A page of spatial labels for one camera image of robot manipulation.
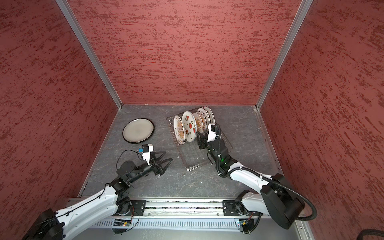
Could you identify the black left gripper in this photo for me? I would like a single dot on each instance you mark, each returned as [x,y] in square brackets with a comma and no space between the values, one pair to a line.
[159,169]

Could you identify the brown striped rim plate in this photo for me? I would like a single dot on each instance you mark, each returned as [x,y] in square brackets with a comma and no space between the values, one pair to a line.
[123,136]

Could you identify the plain white large plate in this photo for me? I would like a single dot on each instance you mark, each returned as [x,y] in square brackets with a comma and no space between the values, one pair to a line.
[138,130]

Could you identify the watermelon pattern white plate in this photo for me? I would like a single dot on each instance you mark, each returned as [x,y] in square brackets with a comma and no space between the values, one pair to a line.
[190,126]

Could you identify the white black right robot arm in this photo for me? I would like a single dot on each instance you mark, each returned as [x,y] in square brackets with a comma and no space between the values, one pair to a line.
[277,200]

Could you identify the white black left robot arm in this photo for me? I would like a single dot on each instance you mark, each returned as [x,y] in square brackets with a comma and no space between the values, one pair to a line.
[69,222]

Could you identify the orange sunburst plate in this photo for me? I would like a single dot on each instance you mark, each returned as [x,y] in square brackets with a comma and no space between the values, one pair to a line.
[204,123]
[199,122]

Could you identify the brown lettered rim plate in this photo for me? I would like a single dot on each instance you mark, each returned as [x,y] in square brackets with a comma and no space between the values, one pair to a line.
[179,130]

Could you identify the green rim fruit plate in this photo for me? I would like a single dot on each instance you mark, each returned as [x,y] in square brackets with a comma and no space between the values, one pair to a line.
[206,115]
[210,114]

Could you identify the left circuit board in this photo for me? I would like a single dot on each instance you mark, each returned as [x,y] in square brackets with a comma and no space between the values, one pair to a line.
[117,223]

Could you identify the circuit board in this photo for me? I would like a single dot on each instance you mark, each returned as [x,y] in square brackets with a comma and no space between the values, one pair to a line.
[246,226]
[117,223]

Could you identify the right circuit board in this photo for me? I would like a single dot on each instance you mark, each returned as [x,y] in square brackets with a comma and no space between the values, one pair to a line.
[246,226]

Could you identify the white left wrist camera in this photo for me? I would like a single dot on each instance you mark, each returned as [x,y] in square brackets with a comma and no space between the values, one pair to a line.
[145,152]

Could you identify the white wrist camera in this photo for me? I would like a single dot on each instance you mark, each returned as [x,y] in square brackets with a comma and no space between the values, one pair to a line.
[214,132]
[145,152]

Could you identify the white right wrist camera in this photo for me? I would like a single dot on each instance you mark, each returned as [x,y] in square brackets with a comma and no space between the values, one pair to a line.
[214,132]

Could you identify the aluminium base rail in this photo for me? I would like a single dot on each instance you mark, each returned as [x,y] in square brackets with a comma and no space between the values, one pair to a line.
[185,214]

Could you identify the aluminium right corner post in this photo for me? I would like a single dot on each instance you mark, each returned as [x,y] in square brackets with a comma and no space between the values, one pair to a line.
[290,37]

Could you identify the aluminium corner post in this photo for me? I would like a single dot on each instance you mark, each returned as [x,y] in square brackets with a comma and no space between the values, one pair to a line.
[290,37]
[81,36]

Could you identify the aluminium left corner post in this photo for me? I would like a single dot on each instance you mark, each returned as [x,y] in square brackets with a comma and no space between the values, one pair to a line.
[81,36]

